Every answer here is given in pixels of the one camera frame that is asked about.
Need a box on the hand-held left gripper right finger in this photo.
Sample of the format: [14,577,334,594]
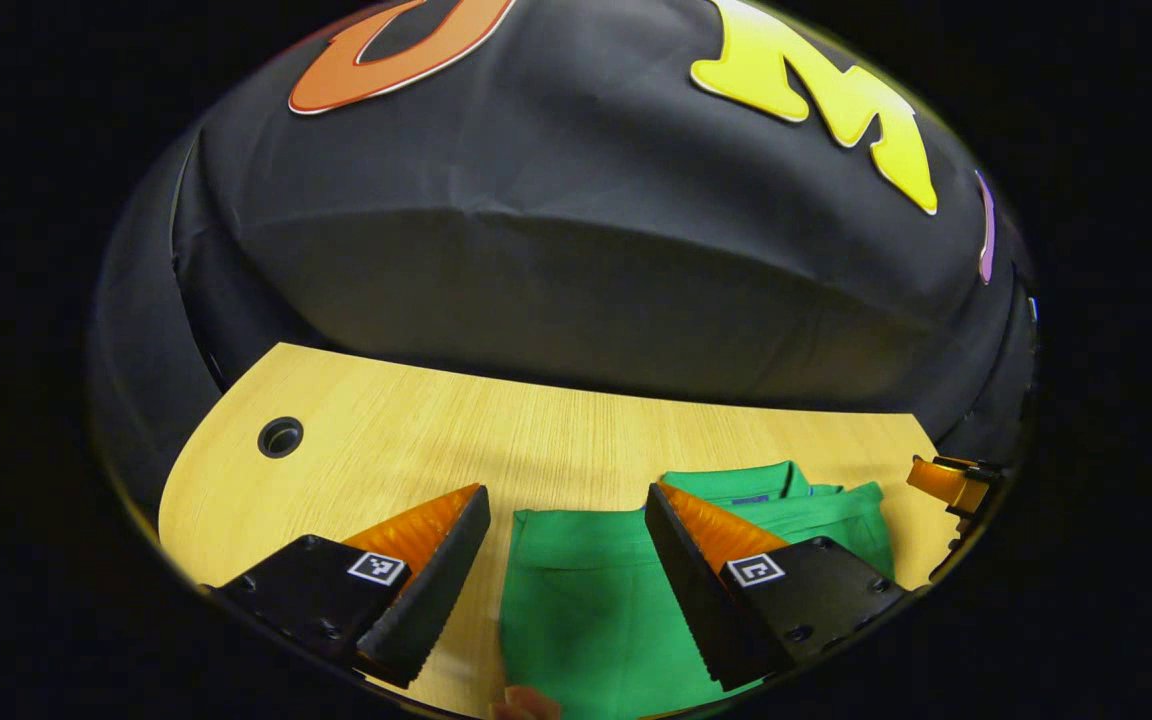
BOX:
[644,482,909,693]

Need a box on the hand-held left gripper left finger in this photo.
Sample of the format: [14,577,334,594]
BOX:
[204,484,492,691]

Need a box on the green T-shirt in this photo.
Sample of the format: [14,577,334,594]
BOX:
[498,460,897,720]

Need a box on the black backdrop cloth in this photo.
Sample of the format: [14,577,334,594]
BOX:
[91,0,1037,501]

